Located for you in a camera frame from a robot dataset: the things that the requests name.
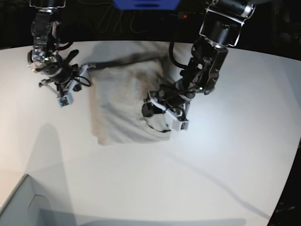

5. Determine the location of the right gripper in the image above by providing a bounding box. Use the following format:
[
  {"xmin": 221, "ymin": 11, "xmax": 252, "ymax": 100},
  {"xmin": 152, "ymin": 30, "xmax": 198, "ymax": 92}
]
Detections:
[{"xmin": 39, "ymin": 63, "xmax": 95, "ymax": 97}]

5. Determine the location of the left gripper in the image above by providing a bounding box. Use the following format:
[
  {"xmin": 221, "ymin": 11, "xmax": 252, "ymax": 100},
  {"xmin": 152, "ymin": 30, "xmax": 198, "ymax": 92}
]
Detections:
[{"xmin": 142, "ymin": 91, "xmax": 190, "ymax": 120}]

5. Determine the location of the beige t-shirt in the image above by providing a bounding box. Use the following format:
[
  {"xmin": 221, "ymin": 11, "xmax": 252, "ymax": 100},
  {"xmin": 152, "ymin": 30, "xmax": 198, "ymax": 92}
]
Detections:
[{"xmin": 87, "ymin": 41, "xmax": 171, "ymax": 145}]

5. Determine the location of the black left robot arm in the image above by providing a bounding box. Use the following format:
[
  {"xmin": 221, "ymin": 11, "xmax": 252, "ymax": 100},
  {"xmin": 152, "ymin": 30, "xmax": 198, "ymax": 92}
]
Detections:
[{"xmin": 142, "ymin": 0, "xmax": 255, "ymax": 121}]

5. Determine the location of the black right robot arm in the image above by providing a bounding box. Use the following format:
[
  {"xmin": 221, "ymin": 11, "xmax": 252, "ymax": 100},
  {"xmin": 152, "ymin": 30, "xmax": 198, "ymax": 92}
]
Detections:
[{"xmin": 27, "ymin": 0, "xmax": 92, "ymax": 99}]

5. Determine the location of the blue plastic bin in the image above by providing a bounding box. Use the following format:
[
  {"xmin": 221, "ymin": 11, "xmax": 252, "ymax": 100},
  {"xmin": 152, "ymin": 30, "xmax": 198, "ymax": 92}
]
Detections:
[{"xmin": 113, "ymin": 0, "xmax": 181, "ymax": 10}]

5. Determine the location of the grey cardboard box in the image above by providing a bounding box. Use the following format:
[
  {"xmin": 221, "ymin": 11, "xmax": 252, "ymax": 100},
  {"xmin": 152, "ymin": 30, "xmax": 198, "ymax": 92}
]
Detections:
[{"xmin": 0, "ymin": 174, "xmax": 56, "ymax": 226}]

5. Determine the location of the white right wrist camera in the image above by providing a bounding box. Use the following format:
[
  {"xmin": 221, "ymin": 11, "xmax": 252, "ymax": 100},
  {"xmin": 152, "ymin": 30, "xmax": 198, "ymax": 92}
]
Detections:
[{"xmin": 57, "ymin": 92, "xmax": 73, "ymax": 108}]

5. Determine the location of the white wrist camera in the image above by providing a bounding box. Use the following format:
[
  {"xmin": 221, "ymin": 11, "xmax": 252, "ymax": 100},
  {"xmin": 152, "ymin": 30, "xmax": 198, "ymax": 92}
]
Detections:
[
  {"xmin": 57, "ymin": 92, "xmax": 73, "ymax": 108},
  {"xmin": 171, "ymin": 119, "xmax": 189, "ymax": 131}
]

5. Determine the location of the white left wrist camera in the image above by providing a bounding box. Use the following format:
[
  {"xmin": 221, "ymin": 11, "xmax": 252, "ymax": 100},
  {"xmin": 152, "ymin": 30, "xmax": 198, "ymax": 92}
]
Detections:
[{"xmin": 171, "ymin": 119, "xmax": 189, "ymax": 131}]

